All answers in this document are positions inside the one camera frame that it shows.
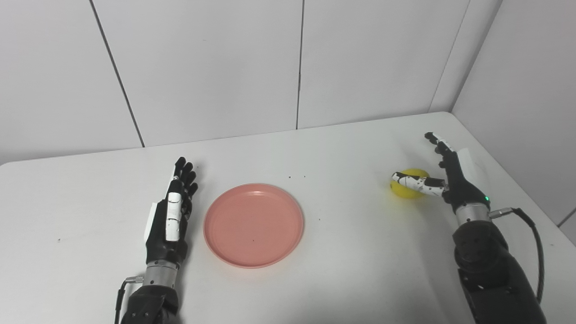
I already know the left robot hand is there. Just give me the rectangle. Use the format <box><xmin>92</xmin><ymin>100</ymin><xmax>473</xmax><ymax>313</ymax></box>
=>
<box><xmin>144</xmin><ymin>157</ymin><xmax>199</xmax><ymax>266</ymax></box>

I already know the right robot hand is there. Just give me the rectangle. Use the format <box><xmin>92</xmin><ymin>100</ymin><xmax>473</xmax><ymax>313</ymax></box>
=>
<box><xmin>391</xmin><ymin>131</ymin><xmax>491</xmax><ymax>213</ymax></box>

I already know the yellow lemon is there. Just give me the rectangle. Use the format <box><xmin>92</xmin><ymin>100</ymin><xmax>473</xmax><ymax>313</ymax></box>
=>
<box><xmin>390</xmin><ymin>168</ymin><xmax>431</xmax><ymax>199</ymax></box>

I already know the pink round plate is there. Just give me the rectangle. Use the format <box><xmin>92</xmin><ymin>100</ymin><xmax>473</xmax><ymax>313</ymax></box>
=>
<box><xmin>203</xmin><ymin>183</ymin><xmax>305</xmax><ymax>269</ymax></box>

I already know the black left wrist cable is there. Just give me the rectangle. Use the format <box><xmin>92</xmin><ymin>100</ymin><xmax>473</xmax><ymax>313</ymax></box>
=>
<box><xmin>113</xmin><ymin>276</ymin><xmax>144</xmax><ymax>324</ymax></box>

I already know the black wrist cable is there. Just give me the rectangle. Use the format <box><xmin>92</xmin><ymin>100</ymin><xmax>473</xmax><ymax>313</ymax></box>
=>
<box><xmin>489</xmin><ymin>207</ymin><xmax>545</xmax><ymax>305</ymax></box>
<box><xmin>113</xmin><ymin>276</ymin><xmax>144</xmax><ymax>324</ymax></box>

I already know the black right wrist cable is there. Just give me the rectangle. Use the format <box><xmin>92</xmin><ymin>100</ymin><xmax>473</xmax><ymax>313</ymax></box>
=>
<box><xmin>489</xmin><ymin>207</ymin><xmax>545</xmax><ymax>305</ymax></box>

